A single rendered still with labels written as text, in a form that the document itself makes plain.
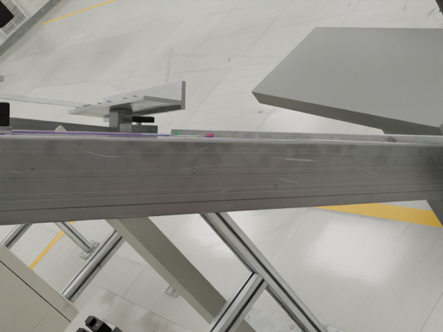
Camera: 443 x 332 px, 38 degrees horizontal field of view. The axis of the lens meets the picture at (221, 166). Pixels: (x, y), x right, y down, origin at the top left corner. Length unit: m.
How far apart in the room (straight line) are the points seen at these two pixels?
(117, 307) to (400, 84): 0.66
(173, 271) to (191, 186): 1.08
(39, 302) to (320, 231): 0.89
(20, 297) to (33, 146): 1.61
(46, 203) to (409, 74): 0.89
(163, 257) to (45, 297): 0.61
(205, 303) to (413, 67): 0.80
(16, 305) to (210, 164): 1.57
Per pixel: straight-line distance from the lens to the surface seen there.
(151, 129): 1.29
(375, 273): 1.80
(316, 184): 0.62
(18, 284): 2.05
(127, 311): 1.18
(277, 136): 1.04
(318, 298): 1.85
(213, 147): 0.54
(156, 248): 1.57
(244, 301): 1.51
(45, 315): 2.11
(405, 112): 1.16
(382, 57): 1.35
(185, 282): 1.63
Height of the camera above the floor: 1.22
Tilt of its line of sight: 27 degrees down
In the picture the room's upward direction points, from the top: 39 degrees counter-clockwise
